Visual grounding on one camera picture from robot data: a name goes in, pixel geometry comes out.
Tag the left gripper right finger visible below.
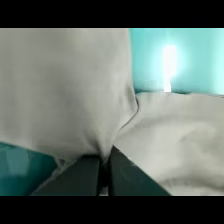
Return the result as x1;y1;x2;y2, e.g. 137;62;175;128
107;145;172;197

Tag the white T-shirt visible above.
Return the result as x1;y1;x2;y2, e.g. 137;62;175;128
0;28;224;197

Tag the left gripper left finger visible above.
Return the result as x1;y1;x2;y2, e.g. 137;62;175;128
30;154;102;197

